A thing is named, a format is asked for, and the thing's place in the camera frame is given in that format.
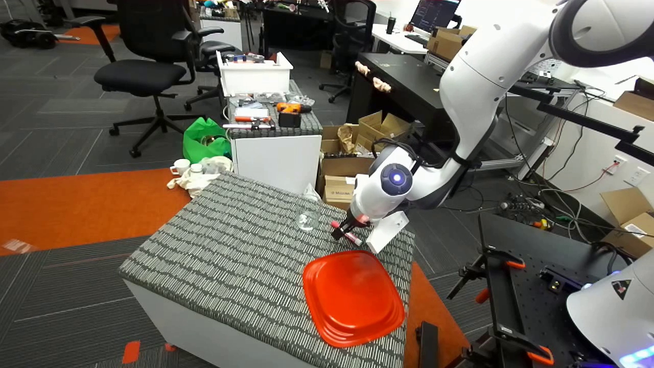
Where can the black office chair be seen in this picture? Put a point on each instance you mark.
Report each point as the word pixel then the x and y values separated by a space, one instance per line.
pixel 349 41
pixel 146 68

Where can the black flat bar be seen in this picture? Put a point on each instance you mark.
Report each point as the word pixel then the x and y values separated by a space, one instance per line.
pixel 428 344

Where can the green bag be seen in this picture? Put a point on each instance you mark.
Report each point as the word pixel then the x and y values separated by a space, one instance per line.
pixel 205 140

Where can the black tumbler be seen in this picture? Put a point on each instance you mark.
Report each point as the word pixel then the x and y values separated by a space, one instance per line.
pixel 391 25

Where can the open cardboard box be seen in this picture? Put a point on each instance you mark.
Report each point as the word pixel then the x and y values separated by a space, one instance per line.
pixel 339 180
pixel 339 140
pixel 385 124
pixel 630 221

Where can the clear plastic cup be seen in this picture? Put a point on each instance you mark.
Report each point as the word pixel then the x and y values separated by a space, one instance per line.
pixel 305 223

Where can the white plastic tub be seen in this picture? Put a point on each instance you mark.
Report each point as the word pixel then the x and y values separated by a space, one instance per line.
pixel 256 74

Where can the cardboard box with label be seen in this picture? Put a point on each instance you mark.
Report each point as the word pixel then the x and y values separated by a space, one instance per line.
pixel 449 41

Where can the laptop with lit screen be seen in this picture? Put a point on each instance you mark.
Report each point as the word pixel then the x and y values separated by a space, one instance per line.
pixel 431 13

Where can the orange and black tool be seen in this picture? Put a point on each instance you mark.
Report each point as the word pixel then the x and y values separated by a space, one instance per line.
pixel 288 112

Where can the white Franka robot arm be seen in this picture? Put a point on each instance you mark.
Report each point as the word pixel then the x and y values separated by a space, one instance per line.
pixel 490 74

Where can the black metal frame beam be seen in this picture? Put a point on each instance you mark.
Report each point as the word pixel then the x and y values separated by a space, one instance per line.
pixel 585 119

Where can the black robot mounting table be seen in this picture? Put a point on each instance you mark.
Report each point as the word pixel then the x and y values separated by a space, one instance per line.
pixel 544 272

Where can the white clutter pile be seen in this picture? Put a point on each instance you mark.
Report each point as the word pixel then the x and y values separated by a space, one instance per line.
pixel 252 115

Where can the black bag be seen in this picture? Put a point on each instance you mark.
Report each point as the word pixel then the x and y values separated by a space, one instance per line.
pixel 27 33

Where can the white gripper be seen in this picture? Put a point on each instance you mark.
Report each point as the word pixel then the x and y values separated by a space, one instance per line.
pixel 388 232

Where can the black desk cabinet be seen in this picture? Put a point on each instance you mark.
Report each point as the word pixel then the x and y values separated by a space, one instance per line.
pixel 401 85

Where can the red and white marker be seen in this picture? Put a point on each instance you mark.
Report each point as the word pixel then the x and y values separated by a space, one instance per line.
pixel 347 237

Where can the white paper scrap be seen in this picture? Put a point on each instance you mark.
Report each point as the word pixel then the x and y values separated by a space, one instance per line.
pixel 17 245

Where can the red square plastic plate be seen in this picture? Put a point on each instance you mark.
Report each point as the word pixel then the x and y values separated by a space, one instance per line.
pixel 354 299

